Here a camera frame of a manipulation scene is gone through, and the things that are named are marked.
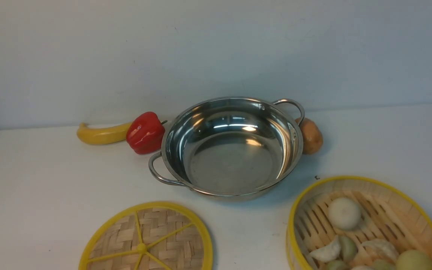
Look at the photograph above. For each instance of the yellow rimmed woven steamer lid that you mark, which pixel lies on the yellow rimmed woven steamer lid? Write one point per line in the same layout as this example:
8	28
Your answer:
157	235

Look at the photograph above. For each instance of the yellow rimmed bamboo steamer basket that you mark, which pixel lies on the yellow rimmed bamboo steamer basket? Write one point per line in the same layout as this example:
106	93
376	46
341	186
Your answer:
386	213

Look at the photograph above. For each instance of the stainless steel pot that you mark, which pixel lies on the stainless steel pot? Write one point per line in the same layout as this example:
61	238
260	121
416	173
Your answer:
230	148

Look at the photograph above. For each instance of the red bell pepper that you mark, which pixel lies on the red bell pepper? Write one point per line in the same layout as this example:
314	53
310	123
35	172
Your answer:
145	134

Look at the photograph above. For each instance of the brown potato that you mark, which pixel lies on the brown potato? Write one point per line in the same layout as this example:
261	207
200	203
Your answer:
311	135

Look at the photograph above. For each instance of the yellow banana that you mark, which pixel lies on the yellow banana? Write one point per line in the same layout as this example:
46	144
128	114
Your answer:
102	136

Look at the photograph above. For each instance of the white dumpling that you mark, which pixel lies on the white dumpling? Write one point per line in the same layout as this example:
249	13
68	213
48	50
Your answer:
329	252
383	247

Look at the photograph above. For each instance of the green dumpling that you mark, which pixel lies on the green dumpling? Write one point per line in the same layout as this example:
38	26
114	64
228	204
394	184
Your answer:
348	248
337	265

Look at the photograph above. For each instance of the pale green round bun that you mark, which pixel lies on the pale green round bun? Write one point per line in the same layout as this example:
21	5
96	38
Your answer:
413	260

